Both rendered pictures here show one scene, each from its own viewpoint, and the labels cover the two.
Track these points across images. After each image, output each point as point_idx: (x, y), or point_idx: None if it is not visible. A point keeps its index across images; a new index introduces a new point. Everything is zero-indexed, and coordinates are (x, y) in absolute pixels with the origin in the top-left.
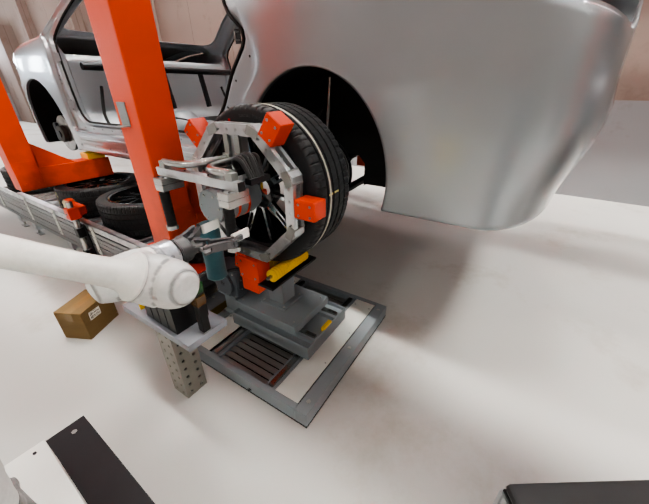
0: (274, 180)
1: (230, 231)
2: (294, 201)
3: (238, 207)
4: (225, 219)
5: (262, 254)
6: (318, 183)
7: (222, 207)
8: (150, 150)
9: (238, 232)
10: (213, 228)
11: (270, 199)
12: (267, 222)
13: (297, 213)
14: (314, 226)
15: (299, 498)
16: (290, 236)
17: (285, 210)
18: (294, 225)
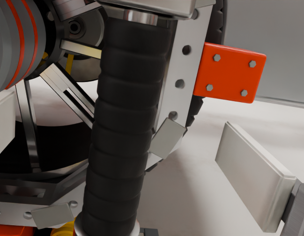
0: (78, 3)
1: (139, 154)
2: (207, 47)
3: (18, 59)
4: (132, 84)
5: (46, 209)
6: (222, 15)
7: (128, 2)
8: None
9: (267, 152)
10: None
11: (52, 56)
12: (30, 119)
13: (207, 81)
14: (190, 116)
15: None
16: (167, 145)
17: (167, 74)
18: (187, 114)
